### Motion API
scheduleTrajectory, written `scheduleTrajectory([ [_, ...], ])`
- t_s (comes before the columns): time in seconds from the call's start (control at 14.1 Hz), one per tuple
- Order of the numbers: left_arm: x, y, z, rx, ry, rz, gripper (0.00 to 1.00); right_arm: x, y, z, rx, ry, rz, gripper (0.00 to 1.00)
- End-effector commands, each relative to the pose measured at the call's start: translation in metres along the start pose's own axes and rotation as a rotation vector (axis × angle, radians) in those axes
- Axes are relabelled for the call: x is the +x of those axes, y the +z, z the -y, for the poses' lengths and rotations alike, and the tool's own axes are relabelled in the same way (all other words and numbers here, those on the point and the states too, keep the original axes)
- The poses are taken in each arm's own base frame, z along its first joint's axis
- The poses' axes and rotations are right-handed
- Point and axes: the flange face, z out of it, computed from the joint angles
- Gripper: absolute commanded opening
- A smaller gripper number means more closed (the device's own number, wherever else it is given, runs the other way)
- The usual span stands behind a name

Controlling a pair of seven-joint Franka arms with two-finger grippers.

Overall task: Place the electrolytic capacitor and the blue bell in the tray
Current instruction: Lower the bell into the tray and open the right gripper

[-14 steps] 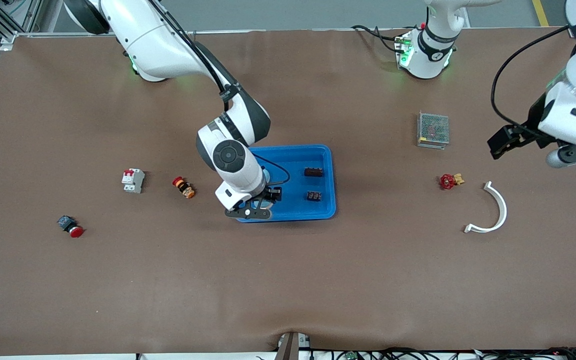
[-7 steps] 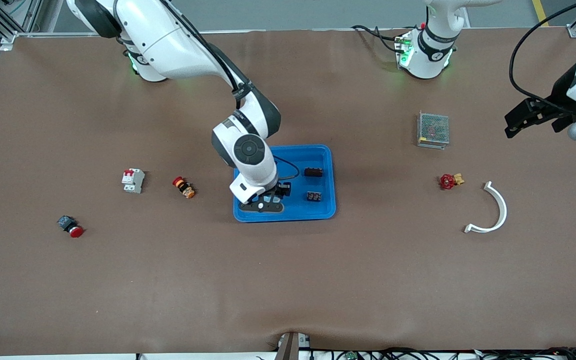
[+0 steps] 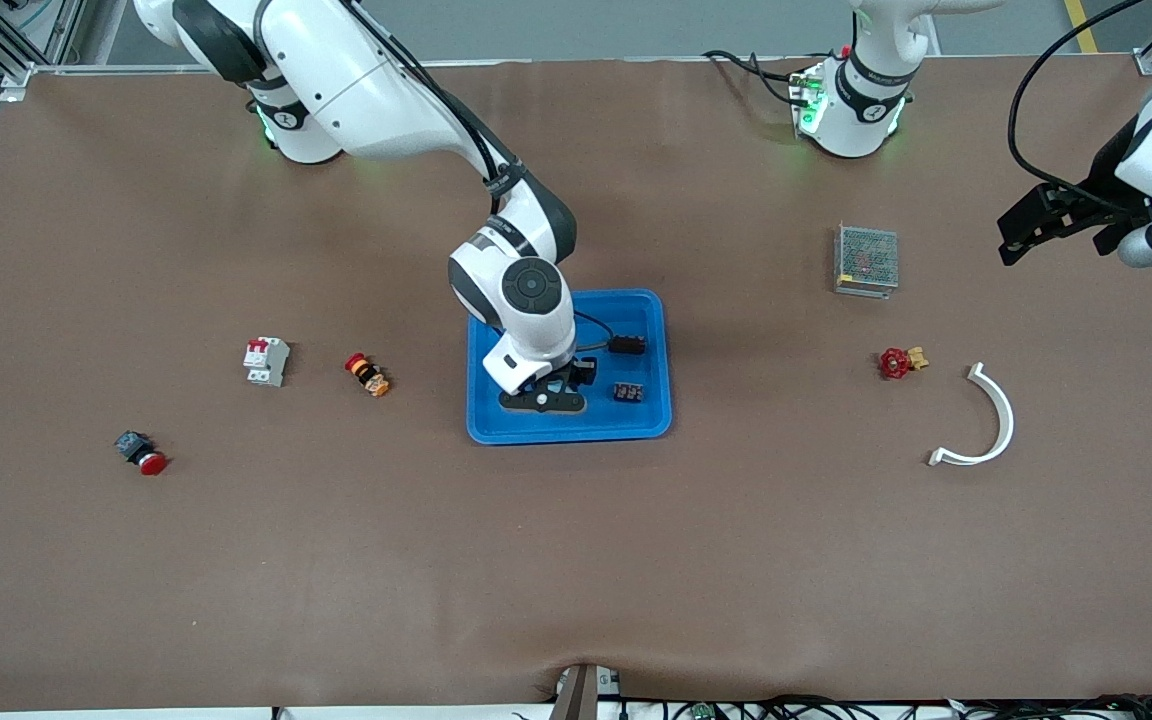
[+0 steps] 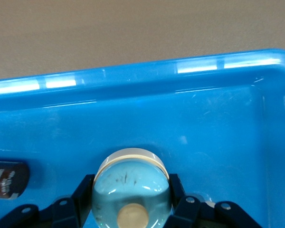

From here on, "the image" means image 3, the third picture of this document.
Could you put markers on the brown table mat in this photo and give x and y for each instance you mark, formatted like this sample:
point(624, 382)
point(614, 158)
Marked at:
point(576, 560)

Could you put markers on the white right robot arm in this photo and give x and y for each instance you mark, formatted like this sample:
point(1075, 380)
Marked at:
point(386, 90)

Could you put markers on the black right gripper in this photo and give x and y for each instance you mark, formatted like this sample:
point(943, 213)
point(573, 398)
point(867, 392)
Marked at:
point(583, 371)

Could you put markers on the brass valve red handwheel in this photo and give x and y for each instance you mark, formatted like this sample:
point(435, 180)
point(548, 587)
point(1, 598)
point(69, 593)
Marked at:
point(896, 363)

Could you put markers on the blue plastic tray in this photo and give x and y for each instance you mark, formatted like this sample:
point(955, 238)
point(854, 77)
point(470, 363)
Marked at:
point(651, 425)

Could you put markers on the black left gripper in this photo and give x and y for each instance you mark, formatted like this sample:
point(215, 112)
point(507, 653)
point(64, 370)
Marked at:
point(1104, 205)

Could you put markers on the red button orange body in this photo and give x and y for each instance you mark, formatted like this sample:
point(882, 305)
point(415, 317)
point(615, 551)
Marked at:
point(368, 376)

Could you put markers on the red mushroom button blue body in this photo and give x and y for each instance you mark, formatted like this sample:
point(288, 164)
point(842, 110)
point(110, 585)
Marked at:
point(141, 452)

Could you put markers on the metal mesh power supply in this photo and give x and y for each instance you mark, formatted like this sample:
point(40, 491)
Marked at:
point(866, 262)

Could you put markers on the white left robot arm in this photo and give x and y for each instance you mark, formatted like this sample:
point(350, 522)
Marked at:
point(861, 110)

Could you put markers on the white curved plastic bracket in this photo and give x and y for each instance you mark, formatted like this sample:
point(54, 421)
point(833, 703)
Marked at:
point(1010, 418)

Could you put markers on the dark brown electrolytic capacitor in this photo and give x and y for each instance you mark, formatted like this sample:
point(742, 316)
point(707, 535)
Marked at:
point(628, 345)
point(628, 393)

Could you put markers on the white red circuit breaker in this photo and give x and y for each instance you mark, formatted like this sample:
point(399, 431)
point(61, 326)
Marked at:
point(266, 362)

